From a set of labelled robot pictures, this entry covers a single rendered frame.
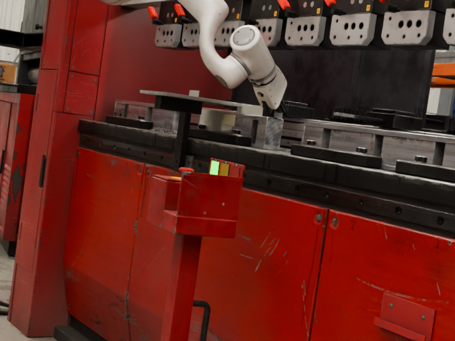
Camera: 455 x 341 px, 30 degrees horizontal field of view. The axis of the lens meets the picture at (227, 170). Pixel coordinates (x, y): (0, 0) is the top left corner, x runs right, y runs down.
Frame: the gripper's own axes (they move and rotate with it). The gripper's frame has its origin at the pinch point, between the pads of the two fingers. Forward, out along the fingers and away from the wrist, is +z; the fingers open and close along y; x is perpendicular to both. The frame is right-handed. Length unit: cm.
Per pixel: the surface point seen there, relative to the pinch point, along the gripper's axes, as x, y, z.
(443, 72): 11, 139, 169
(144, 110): 72, 15, 37
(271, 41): 5.0, 15.6, -9.5
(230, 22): 25.8, 26.9, -2.4
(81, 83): 106, 23, 37
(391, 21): -38, 7, -32
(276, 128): 1.7, -3.7, 6.5
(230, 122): 20.2, -0.7, 11.7
